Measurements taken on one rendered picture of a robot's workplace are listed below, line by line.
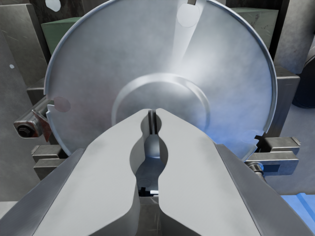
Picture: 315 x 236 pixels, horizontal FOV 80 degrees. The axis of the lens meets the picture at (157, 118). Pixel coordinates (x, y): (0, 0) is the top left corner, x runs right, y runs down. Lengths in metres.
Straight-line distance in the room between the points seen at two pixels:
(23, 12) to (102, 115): 0.24
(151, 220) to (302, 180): 1.77
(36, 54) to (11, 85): 0.95
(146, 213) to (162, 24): 0.18
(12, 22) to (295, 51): 0.49
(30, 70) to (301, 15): 0.49
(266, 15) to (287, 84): 0.12
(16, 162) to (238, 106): 1.65
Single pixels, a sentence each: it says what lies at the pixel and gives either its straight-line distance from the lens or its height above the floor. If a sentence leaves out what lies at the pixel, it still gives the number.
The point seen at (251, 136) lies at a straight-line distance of 0.30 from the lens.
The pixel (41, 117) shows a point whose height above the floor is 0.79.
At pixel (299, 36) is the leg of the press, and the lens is 0.43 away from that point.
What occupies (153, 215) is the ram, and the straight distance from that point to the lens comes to 0.17.
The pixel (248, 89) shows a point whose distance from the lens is 0.26.
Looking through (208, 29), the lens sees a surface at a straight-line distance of 0.22.
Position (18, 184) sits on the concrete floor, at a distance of 1.96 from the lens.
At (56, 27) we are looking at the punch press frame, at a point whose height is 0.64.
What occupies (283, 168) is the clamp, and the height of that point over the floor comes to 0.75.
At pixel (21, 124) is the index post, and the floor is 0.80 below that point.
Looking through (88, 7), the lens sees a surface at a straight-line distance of 0.23.
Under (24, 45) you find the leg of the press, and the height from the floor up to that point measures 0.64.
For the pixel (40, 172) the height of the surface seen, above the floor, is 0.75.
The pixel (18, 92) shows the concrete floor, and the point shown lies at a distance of 1.36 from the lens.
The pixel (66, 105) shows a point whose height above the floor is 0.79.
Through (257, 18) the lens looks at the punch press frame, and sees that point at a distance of 0.38.
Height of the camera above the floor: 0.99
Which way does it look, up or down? 58 degrees down
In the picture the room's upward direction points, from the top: 179 degrees counter-clockwise
